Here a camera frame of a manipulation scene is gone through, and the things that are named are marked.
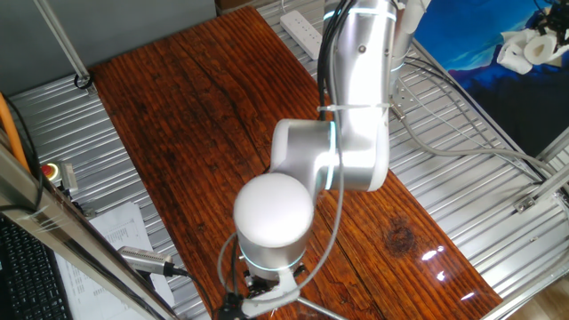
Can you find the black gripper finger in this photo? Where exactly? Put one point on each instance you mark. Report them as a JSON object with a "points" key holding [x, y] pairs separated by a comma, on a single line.
{"points": [[258, 286], [300, 270]]}

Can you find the black background gripper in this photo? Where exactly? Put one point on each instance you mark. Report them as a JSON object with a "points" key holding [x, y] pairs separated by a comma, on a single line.
{"points": [[559, 15]]}

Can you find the white toilet paper roll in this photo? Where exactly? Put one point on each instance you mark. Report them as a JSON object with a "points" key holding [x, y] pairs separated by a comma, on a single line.
{"points": [[524, 49]]}

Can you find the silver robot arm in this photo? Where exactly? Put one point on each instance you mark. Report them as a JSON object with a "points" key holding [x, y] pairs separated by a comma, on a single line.
{"points": [[273, 209]]}

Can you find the blue mountain picture backdrop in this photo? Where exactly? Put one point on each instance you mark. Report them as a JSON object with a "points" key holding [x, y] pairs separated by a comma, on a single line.
{"points": [[511, 115]]}

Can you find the printed paper sheets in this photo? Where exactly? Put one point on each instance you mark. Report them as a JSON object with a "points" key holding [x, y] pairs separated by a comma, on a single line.
{"points": [[120, 226]]}

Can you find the brown wooden board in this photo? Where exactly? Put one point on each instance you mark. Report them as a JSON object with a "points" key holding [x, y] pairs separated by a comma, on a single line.
{"points": [[178, 111]]}

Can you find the black keyboard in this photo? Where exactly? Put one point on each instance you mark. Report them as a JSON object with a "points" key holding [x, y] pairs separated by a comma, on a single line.
{"points": [[26, 275]]}

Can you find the red emergency stop button box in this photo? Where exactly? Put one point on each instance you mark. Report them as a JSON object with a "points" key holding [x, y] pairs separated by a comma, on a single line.
{"points": [[52, 171]]}

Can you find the white power strip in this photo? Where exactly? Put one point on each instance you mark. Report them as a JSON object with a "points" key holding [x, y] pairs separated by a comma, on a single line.
{"points": [[300, 27]]}

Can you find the orange pole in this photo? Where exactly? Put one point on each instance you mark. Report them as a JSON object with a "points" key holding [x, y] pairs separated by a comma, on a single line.
{"points": [[10, 133]]}

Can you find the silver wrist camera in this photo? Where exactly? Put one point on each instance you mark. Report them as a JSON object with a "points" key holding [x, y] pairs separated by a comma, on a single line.
{"points": [[271, 302]]}

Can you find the aluminium frame profile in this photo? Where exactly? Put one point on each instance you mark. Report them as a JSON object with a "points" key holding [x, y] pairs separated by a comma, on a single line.
{"points": [[555, 146], [547, 189]]}

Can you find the ribbed silver exterior camera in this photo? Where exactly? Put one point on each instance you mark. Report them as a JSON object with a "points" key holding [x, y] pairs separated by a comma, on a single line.
{"points": [[142, 260]]}

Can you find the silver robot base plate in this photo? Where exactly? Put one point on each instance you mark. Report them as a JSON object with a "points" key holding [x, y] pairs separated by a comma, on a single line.
{"points": [[404, 95]]}

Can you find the wide shiny metal frame bar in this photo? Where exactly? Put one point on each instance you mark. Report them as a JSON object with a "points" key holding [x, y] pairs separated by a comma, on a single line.
{"points": [[66, 235]]}

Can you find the thin aluminium frame strut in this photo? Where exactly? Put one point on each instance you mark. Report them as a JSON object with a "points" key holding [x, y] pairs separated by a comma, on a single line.
{"points": [[62, 42]]}

